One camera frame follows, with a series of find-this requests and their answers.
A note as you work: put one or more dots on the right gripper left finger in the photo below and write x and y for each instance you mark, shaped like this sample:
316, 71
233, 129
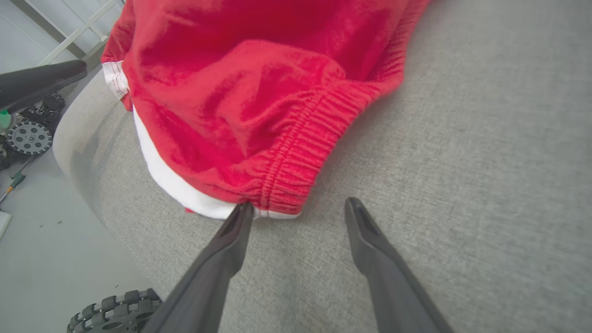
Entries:
208, 282

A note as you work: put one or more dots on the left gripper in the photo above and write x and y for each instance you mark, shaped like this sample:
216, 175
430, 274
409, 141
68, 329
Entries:
4, 121

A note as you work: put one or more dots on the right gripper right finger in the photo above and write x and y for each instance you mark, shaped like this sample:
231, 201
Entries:
393, 286

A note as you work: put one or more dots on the red and white jacket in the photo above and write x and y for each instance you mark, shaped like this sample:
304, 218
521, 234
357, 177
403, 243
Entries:
254, 92

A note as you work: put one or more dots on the robot base omni wheel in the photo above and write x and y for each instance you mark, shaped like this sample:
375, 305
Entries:
30, 138
111, 317

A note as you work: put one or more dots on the black robot base chassis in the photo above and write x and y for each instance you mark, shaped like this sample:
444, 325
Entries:
44, 108

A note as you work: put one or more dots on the white flat board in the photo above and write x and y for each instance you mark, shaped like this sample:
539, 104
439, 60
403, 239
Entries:
3, 226

